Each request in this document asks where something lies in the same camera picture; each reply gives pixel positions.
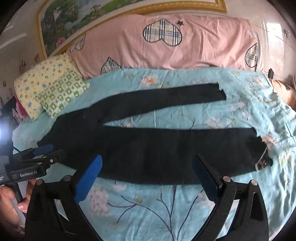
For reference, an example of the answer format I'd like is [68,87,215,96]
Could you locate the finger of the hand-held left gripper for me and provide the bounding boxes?
[18,149,66,168]
[17,144,54,160]

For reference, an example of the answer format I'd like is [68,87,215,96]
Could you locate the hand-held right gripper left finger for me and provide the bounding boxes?
[25,154,103,241]

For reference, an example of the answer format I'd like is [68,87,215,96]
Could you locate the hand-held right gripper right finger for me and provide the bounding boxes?
[192,153,270,241]

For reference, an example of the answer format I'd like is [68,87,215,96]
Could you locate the black pants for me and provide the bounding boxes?
[37,82,274,186]

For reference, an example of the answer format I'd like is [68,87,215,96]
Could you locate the person's left hand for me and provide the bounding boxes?
[0,179,36,223]

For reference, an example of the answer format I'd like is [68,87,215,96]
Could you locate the red cloth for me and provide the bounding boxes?
[15,97,30,121]

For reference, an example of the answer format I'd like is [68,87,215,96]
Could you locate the blue floral bedsheet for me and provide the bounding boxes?
[11,67,296,241]

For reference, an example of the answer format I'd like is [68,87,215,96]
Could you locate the green checkered pillow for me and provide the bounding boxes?
[37,72,90,118]

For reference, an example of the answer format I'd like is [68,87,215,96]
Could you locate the yellow floral pillow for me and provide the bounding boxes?
[14,53,77,121]

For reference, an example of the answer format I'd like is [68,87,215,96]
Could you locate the tan fuzzy object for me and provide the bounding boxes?
[272,79,296,112]

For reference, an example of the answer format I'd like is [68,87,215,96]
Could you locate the gold framed landscape painting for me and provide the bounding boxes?
[36,0,228,59]

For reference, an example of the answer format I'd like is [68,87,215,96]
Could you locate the pink quilt with plaid hearts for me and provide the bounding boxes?
[66,14,264,80]

